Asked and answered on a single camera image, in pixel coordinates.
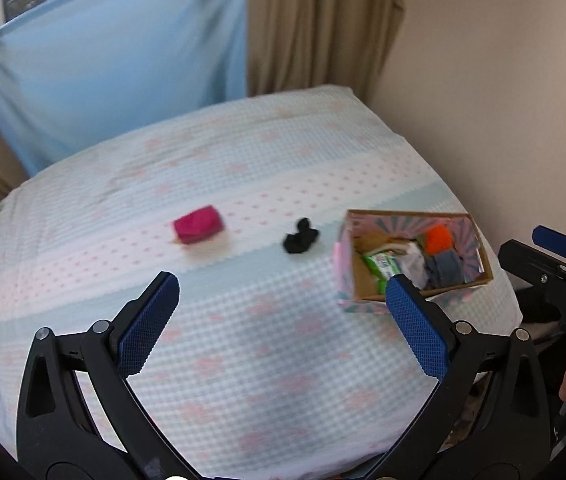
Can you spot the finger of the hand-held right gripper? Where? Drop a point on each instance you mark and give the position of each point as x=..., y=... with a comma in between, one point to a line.
x=523, y=260
x=555, y=240

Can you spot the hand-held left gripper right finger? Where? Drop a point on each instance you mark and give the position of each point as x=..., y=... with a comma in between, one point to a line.
x=415, y=325

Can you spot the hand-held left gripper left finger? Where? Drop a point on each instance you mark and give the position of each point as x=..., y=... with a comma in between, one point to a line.
x=148, y=325

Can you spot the white sock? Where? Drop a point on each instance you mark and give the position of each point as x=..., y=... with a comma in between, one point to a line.
x=415, y=267

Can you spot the grey sock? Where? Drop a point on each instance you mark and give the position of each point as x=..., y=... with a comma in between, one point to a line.
x=445, y=270

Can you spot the green wipes pack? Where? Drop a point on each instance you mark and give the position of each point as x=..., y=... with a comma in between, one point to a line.
x=380, y=264

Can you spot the pink patterned cardboard box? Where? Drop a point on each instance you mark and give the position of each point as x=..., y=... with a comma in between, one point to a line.
x=345, y=280

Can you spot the orange pompom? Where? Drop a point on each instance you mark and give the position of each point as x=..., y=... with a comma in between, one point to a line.
x=437, y=240

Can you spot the pink sock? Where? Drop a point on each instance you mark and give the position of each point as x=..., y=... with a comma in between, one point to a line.
x=198, y=224

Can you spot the black sock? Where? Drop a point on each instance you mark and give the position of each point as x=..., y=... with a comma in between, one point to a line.
x=299, y=242

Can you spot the patterned bedsheet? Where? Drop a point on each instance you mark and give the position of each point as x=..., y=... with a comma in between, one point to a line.
x=263, y=160

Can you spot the light blue cloth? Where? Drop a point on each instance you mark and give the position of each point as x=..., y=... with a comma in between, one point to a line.
x=113, y=50

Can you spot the wide beige curtain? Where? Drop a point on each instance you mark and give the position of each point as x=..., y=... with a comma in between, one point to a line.
x=323, y=25

